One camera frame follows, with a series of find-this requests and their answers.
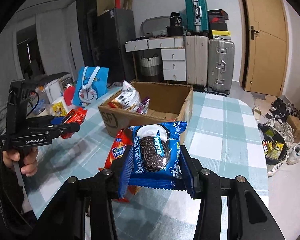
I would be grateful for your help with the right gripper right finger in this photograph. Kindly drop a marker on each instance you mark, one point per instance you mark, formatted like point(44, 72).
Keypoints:
point(190, 174)

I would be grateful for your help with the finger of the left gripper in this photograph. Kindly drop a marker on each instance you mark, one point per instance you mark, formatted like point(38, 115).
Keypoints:
point(53, 131)
point(57, 120)

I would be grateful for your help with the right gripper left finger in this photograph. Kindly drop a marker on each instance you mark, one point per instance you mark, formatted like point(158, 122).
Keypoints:
point(125, 170)

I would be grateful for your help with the red Oreo pack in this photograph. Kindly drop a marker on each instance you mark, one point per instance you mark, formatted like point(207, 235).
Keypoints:
point(78, 115)

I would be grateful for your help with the blue Oreo pack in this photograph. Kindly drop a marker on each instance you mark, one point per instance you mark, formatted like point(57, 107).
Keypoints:
point(156, 153)

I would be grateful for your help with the red chips snack bag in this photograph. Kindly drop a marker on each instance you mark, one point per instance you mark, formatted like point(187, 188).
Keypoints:
point(122, 140)

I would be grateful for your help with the purple snack bag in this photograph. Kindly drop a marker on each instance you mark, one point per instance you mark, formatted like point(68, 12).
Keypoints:
point(143, 106)

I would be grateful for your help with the yellow snack box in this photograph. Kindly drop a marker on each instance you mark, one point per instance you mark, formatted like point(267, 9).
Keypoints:
point(59, 107)

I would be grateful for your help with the blue Doraemon tote bag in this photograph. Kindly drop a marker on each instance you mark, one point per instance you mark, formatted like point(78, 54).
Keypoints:
point(91, 85)

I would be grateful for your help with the white snack bag in box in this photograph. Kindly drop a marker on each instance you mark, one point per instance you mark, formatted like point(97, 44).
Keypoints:
point(129, 99)

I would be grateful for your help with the SF cardboard box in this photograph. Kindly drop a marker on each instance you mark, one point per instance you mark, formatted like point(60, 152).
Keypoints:
point(168, 103)

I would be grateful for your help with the black refrigerator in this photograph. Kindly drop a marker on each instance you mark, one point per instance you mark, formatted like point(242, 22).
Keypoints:
point(103, 41)

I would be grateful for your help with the woven laundry basket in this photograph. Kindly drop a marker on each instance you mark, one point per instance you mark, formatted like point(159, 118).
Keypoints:
point(150, 66)

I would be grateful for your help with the small cardboard box on floor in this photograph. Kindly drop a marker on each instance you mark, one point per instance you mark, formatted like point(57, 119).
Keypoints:
point(294, 122)

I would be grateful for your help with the white drawer desk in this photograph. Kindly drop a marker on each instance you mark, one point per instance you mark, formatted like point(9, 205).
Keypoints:
point(172, 51)

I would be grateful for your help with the silver suitcase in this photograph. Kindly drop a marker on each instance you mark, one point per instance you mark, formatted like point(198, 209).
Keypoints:
point(221, 55)

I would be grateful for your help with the beige suitcase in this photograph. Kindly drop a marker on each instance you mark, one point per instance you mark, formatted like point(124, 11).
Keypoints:
point(196, 48)

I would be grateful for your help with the teal suitcase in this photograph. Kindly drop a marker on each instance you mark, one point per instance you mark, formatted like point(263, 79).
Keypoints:
point(197, 16)

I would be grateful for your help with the wooden door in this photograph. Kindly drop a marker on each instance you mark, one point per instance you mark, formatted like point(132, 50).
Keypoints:
point(267, 41)

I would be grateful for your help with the stacked shoe boxes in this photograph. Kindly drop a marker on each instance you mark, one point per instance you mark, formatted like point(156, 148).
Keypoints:
point(218, 24)

